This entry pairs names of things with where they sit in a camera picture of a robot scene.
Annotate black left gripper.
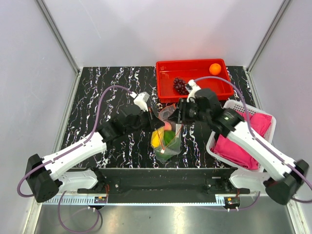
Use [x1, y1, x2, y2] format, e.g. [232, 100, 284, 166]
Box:
[125, 107, 165, 136]

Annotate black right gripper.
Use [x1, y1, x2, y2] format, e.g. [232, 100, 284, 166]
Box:
[167, 97, 210, 125]

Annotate yellow fake banana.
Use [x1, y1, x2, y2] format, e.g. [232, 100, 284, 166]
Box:
[151, 130, 163, 148]

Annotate clear zip bag orange seal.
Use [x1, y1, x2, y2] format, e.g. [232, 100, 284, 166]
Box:
[151, 104, 182, 162]

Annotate dark purple fake grapes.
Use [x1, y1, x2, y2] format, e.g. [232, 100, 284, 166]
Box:
[173, 77, 189, 95]

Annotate orange fake fruit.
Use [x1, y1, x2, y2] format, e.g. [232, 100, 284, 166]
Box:
[209, 63, 222, 76]

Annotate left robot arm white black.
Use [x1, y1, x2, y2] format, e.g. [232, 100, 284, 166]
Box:
[25, 105, 165, 203]

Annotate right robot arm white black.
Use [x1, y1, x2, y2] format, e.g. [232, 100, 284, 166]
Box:
[169, 89, 309, 205]

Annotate pink fake peach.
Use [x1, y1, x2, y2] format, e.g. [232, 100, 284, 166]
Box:
[163, 122, 172, 131]

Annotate green fake pepper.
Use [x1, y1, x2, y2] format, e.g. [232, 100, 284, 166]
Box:
[163, 131, 176, 146]

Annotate red plastic tray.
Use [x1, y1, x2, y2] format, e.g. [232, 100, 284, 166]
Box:
[156, 58, 234, 103]

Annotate pink cloth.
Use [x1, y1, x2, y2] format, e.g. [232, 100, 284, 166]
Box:
[211, 110, 273, 171]

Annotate white perforated plastic basket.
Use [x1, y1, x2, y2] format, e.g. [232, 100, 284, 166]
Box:
[206, 100, 276, 173]

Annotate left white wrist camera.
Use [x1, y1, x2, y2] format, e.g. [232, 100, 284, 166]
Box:
[130, 92, 150, 112]

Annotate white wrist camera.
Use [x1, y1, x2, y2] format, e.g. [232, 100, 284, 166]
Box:
[185, 79, 201, 102]
[130, 92, 150, 112]

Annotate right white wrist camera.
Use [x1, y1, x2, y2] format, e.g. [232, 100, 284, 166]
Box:
[185, 79, 201, 102]

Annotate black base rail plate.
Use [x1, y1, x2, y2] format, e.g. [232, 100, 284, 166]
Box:
[91, 168, 250, 194]

